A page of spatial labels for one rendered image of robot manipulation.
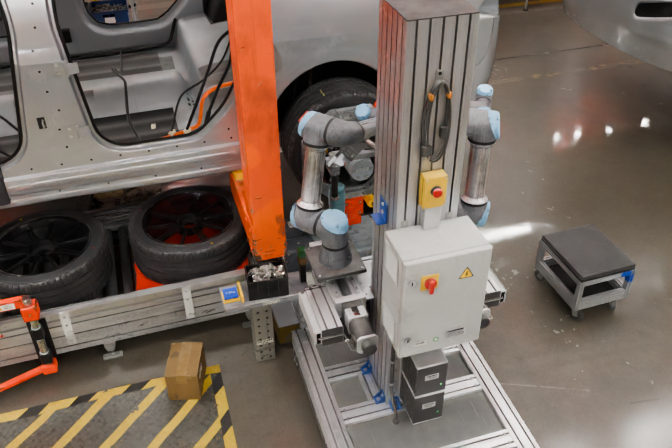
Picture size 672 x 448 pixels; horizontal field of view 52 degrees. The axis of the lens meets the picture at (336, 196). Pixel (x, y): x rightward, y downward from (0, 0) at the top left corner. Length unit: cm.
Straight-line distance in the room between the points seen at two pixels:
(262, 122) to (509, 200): 237
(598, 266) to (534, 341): 53
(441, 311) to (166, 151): 178
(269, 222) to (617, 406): 193
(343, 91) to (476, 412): 171
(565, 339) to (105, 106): 297
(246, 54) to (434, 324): 133
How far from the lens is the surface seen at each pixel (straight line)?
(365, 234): 418
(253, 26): 293
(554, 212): 496
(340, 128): 279
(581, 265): 400
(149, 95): 443
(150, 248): 377
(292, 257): 381
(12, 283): 379
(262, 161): 322
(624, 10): 537
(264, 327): 360
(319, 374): 339
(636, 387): 393
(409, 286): 249
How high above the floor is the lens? 280
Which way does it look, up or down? 35 degrees down
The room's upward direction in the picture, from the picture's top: straight up
